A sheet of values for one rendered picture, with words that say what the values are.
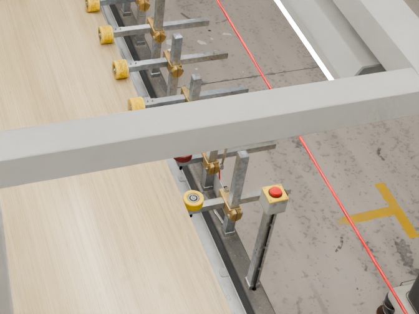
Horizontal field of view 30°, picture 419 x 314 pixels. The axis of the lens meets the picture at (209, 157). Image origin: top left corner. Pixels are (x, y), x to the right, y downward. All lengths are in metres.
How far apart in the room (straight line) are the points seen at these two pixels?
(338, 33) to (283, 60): 3.86
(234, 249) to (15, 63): 1.26
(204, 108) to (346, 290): 3.04
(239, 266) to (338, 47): 1.85
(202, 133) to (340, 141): 3.72
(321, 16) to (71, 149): 0.57
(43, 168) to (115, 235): 1.90
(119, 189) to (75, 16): 1.11
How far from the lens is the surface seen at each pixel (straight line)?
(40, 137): 0.94
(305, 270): 3.98
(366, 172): 4.54
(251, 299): 2.96
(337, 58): 1.29
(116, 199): 2.94
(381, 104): 1.08
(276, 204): 2.59
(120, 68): 3.38
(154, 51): 3.67
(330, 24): 1.32
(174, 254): 2.79
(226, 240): 3.11
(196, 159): 3.17
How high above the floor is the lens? 3.12
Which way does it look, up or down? 45 degrees down
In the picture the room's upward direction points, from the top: 9 degrees clockwise
